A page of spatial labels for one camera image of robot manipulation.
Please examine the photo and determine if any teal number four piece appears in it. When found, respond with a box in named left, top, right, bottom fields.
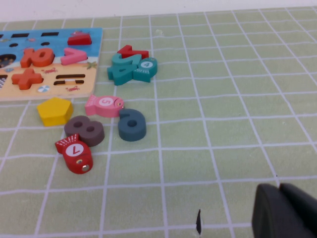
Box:
left=106, top=58, right=139, bottom=86

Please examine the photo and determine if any brown number eight piece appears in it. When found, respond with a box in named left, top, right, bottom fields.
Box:
left=63, top=115, right=105, bottom=147

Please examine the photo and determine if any red minus sign piece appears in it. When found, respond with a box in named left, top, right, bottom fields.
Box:
left=67, top=33, right=92, bottom=46

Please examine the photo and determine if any pink fish number five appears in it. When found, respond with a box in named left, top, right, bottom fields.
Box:
left=84, top=95, right=125, bottom=118

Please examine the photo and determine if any red number seven piece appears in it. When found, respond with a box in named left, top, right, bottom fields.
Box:
left=117, top=45, right=150, bottom=60

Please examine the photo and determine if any yellow pentagon piece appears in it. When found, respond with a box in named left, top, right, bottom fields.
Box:
left=37, top=97, right=74, bottom=127

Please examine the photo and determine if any red fish number seven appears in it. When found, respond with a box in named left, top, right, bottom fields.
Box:
left=54, top=133, right=94, bottom=175

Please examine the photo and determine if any teal number two piece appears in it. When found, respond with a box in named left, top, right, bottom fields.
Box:
left=110, top=53, right=139, bottom=69

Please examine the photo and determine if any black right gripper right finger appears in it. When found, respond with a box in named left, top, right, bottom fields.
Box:
left=280, top=183, right=317, bottom=235

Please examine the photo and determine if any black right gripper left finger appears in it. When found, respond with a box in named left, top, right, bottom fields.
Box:
left=252, top=183, right=315, bottom=238

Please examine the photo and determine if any orange plus sign piece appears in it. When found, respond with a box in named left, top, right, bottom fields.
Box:
left=11, top=68, right=44, bottom=90

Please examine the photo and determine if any orange number ten piece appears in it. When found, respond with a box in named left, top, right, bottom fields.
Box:
left=20, top=47, right=55, bottom=68

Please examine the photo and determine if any teal fish number four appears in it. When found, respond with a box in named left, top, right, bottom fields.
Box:
left=132, top=57, right=159, bottom=83

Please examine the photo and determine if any green grid tablecloth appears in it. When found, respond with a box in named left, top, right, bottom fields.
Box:
left=0, top=6, right=317, bottom=238

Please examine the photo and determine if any wooden number shape puzzle board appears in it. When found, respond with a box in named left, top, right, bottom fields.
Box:
left=0, top=27, right=104, bottom=102

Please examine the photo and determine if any pink greater-than sign piece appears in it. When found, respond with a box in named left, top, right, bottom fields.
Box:
left=60, top=48, right=88, bottom=66

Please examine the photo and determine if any blue-grey number nine piece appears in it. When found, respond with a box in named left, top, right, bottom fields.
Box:
left=118, top=108, right=147, bottom=142

